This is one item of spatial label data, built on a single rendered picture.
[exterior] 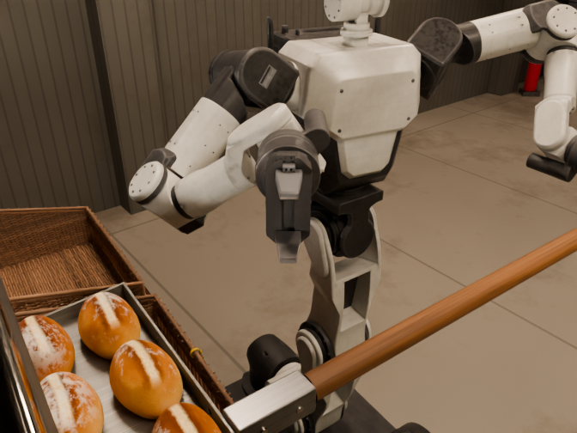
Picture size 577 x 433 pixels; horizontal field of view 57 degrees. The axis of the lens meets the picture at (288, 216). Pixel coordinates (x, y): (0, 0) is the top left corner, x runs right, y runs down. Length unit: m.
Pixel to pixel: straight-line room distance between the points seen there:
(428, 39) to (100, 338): 0.89
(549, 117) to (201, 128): 0.73
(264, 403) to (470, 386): 1.83
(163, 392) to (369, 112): 0.69
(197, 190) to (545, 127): 0.75
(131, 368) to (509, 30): 1.05
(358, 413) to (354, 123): 1.14
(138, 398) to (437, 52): 0.90
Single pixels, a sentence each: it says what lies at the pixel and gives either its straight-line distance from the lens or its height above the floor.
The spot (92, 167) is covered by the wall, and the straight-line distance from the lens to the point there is 3.45.
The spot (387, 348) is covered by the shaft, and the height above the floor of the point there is 1.21.
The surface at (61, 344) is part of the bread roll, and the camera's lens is 0.63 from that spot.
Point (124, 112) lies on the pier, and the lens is 3.24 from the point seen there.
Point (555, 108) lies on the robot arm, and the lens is 1.26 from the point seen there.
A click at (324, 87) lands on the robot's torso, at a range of 1.01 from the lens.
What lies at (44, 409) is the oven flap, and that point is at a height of 1.41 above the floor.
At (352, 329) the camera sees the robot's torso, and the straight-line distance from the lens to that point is 1.40.
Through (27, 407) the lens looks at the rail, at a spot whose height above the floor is 1.44.
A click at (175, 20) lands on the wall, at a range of 3.47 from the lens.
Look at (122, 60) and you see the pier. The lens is 3.18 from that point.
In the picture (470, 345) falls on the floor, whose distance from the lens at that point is 2.50.
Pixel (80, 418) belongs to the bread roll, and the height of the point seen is 1.22.
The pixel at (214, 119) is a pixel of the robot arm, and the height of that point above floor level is 1.31.
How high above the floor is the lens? 1.62
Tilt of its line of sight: 29 degrees down
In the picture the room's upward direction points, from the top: straight up
